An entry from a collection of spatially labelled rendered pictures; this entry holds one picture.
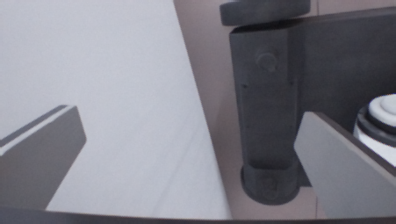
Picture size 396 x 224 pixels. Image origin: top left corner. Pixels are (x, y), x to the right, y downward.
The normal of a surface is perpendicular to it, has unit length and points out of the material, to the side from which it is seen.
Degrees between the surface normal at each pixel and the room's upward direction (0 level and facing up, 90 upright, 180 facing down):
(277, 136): 0
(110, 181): 90
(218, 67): 0
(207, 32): 0
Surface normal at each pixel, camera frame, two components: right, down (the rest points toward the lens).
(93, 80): 0.93, -0.10
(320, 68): -0.27, 0.48
